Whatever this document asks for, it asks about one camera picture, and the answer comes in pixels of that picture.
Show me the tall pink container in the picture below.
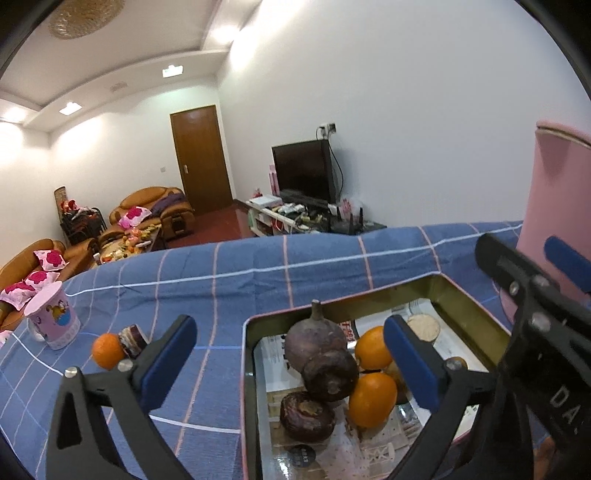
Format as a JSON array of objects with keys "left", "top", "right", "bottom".
[{"left": 501, "top": 119, "right": 591, "bottom": 325}]

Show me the brown leather armchair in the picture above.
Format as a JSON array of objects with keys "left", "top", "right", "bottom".
[{"left": 98, "top": 186, "right": 197, "bottom": 246}]

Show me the brown leather sofa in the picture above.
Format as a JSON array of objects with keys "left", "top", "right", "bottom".
[{"left": 0, "top": 238, "right": 100, "bottom": 334}]

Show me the pink floral cushion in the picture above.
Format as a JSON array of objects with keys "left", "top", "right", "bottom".
[
  {"left": 0, "top": 282, "right": 38, "bottom": 309},
  {"left": 33, "top": 250, "right": 66, "bottom": 270},
  {"left": 117, "top": 206, "right": 152, "bottom": 228},
  {"left": 24, "top": 271, "right": 62, "bottom": 291}
]

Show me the purple cloth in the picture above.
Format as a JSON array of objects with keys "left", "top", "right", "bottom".
[{"left": 148, "top": 191, "right": 188, "bottom": 217}]

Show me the pink cartoon mug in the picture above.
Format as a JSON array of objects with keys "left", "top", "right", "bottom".
[{"left": 23, "top": 281, "right": 82, "bottom": 352}]

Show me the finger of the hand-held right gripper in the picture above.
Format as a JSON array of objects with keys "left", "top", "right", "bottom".
[
  {"left": 543, "top": 235, "right": 591, "bottom": 319},
  {"left": 475, "top": 233, "right": 573, "bottom": 333}
]

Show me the black power cable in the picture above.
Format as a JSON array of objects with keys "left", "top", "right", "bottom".
[{"left": 316, "top": 124, "right": 348, "bottom": 204}]

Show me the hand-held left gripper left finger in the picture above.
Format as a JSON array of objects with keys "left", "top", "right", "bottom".
[{"left": 44, "top": 315, "right": 199, "bottom": 480}]

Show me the brown wooden door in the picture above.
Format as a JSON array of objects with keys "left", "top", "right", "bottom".
[{"left": 169, "top": 104, "right": 234, "bottom": 216}]

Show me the black wifi router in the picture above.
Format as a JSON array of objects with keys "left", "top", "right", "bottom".
[{"left": 329, "top": 205, "right": 387, "bottom": 233}]

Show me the round gold ceiling lamp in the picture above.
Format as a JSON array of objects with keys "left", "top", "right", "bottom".
[{"left": 48, "top": 0, "right": 126, "bottom": 40}]

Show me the blue plaid blanket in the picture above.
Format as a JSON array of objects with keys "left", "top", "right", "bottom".
[{"left": 0, "top": 220, "right": 528, "bottom": 480}]

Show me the dark brown taro root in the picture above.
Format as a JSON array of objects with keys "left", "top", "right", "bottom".
[
  {"left": 279, "top": 391, "right": 337, "bottom": 444},
  {"left": 302, "top": 349, "right": 360, "bottom": 402}
]

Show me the small orange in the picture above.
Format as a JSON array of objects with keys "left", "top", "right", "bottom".
[{"left": 353, "top": 325, "right": 394, "bottom": 370}]

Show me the dark round beet with stem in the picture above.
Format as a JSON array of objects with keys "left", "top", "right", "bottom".
[{"left": 284, "top": 300, "right": 348, "bottom": 371}]

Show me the large orange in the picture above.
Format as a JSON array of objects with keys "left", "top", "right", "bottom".
[{"left": 348, "top": 371, "right": 398, "bottom": 428}]

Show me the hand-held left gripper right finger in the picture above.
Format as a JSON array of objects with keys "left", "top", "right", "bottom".
[{"left": 383, "top": 314, "right": 509, "bottom": 480}]

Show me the pink metal tin box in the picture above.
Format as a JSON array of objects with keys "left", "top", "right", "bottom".
[{"left": 239, "top": 272, "right": 528, "bottom": 480}]

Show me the white tv stand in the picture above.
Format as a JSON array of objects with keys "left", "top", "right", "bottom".
[{"left": 246, "top": 196, "right": 334, "bottom": 237}]

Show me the black television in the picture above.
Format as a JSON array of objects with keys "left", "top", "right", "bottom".
[{"left": 271, "top": 140, "right": 338, "bottom": 205}]

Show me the cluttered coffee table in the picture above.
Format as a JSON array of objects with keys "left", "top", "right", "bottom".
[{"left": 93, "top": 222, "right": 167, "bottom": 267}]

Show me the black cluttered rack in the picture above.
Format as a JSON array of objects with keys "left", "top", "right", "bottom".
[{"left": 54, "top": 186, "right": 108, "bottom": 246}]

